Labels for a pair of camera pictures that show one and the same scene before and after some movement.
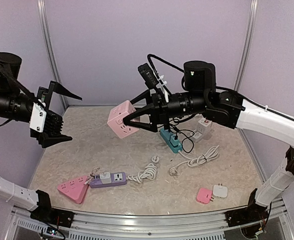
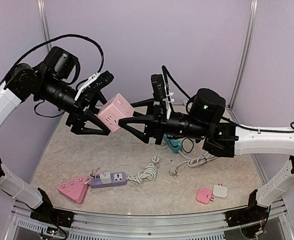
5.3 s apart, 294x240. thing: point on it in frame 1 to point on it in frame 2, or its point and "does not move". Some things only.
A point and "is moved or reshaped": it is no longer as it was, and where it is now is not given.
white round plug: (155, 159) does not move
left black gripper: (46, 95) to (77, 118)
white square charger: (219, 191) does not move
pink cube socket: (115, 122) is moved or reshaped
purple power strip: (117, 178) does not move
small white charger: (105, 178) does not move
